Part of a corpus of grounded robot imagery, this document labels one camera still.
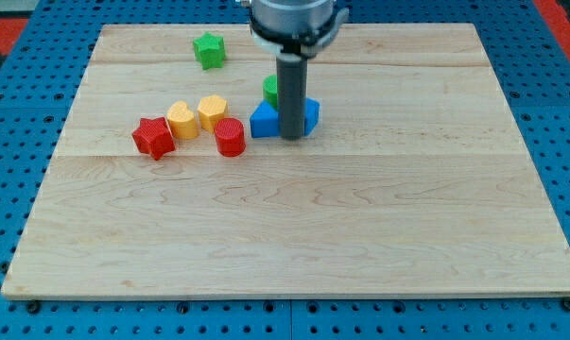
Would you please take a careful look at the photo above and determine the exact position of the blue triangle block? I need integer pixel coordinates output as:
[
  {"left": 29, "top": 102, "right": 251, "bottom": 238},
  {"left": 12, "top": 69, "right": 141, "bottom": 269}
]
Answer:
[{"left": 250, "top": 97, "right": 320, "bottom": 138}]

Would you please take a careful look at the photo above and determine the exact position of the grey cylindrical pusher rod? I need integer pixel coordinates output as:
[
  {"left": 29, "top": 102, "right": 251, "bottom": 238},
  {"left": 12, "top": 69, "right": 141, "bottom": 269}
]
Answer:
[{"left": 276, "top": 59, "right": 307, "bottom": 140}]

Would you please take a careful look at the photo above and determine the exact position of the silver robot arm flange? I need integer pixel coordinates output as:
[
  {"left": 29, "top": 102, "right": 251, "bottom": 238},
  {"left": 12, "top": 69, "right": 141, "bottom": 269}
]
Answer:
[{"left": 235, "top": 0, "right": 350, "bottom": 61}]

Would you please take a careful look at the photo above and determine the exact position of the green circle block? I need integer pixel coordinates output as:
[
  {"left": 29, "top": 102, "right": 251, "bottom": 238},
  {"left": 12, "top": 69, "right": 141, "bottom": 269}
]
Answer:
[{"left": 262, "top": 74, "right": 278, "bottom": 110}]

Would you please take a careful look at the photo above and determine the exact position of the red cylinder block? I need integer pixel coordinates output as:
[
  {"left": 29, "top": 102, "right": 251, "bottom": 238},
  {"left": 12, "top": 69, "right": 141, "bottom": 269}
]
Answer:
[{"left": 214, "top": 117, "right": 246, "bottom": 157}]

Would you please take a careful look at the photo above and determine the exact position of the yellow hexagon block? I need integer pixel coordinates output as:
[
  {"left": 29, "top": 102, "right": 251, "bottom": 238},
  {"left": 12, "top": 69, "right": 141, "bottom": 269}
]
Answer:
[{"left": 198, "top": 94, "right": 229, "bottom": 133}]

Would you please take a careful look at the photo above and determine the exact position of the yellow heart block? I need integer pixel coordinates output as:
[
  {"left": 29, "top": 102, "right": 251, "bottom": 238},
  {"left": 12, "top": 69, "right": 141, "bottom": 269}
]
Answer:
[{"left": 166, "top": 101, "right": 199, "bottom": 140}]

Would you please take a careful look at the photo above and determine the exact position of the light wooden board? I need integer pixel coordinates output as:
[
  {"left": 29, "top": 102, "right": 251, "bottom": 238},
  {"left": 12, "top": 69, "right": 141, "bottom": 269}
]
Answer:
[{"left": 2, "top": 24, "right": 570, "bottom": 300}]

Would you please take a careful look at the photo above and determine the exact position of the red star block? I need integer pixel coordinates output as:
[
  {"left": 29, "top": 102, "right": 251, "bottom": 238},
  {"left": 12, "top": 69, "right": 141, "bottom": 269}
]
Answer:
[{"left": 131, "top": 117, "right": 176, "bottom": 161}]

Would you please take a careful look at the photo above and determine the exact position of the green star block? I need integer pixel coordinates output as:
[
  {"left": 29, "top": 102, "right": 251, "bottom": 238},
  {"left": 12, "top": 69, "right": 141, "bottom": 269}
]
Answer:
[{"left": 193, "top": 32, "right": 226, "bottom": 70}]

